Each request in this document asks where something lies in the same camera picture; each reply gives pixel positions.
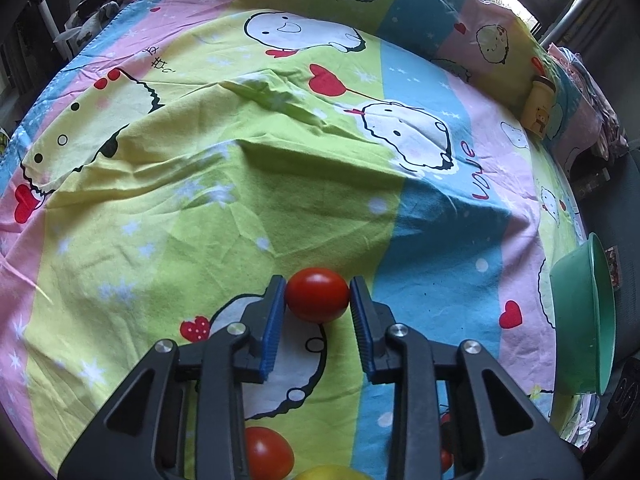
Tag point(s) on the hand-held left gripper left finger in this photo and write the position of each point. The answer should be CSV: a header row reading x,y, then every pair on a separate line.
x,y
270,330

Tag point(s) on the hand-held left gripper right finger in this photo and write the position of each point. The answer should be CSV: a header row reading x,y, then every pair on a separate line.
x,y
362,330

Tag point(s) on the red tomato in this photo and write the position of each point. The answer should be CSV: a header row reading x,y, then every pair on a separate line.
x,y
267,455
316,294
446,427

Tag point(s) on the green plastic basin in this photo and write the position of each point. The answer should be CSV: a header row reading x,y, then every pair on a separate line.
x,y
580,320

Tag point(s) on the yellow lemon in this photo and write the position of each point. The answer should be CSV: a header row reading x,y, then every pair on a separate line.
x,y
335,474

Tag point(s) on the cartoon printed blanket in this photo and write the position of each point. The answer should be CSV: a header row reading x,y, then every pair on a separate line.
x,y
225,160

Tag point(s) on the clear nut snack packet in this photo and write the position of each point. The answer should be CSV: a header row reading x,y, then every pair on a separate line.
x,y
612,270

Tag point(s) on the yellow bear print cup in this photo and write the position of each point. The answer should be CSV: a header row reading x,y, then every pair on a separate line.
x,y
537,110

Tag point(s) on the pink cloth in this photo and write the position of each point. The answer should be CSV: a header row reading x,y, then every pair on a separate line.
x,y
595,95

